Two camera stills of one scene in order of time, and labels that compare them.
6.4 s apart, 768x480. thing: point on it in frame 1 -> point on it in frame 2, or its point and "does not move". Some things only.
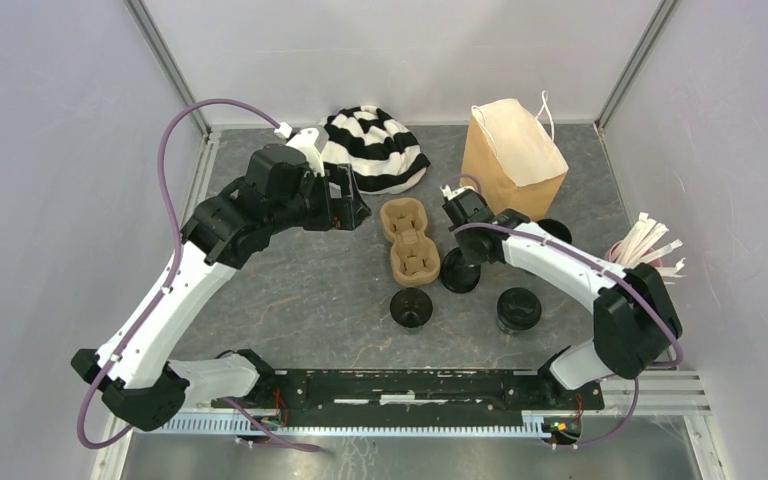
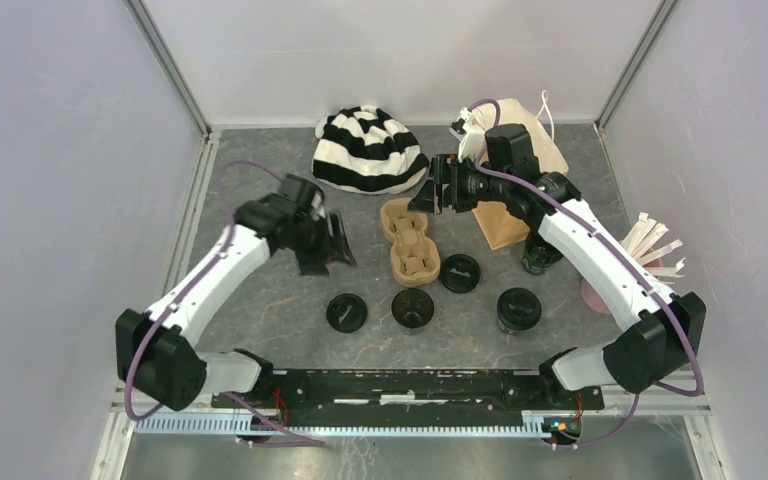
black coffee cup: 411,307 does not move
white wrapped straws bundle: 639,247 does not move
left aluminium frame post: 152,34 does not move
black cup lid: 456,275 -> 346,312
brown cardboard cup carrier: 415,258 does not move
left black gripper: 343,213 -> 337,246
